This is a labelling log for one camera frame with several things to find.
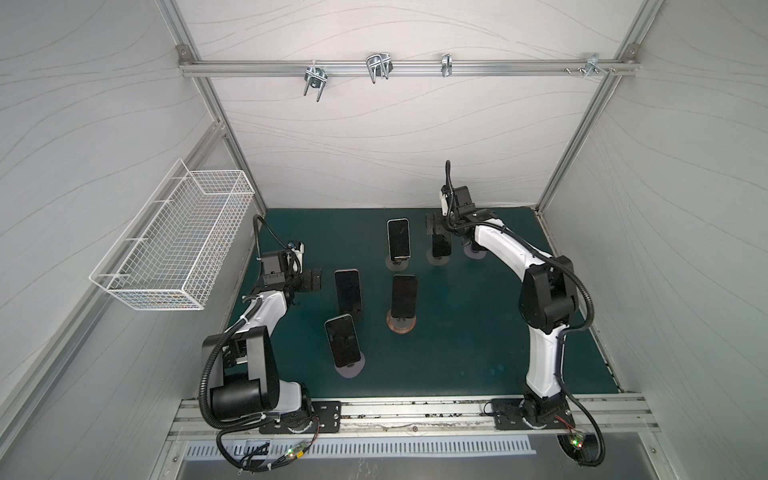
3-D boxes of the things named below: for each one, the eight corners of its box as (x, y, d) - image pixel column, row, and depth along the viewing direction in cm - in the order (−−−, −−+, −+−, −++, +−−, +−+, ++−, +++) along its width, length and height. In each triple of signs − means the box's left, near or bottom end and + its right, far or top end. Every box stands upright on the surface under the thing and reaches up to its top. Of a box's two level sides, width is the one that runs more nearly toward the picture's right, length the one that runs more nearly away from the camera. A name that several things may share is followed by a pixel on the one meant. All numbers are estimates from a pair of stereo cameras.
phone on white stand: (387, 267, 105) (387, 238, 92) (387, 248, 110) (387, 218, 97) (408, 267, 105) (411, 238, 92) (407, 248, 110) (410, 218, 97)
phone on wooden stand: (391, 323, 91) (391, 299, 79) (391, 301, 96) (391, 274, 84) (414, 323, 91) (418, 299, 79) (413, 301, 96) (417, 274, 84)
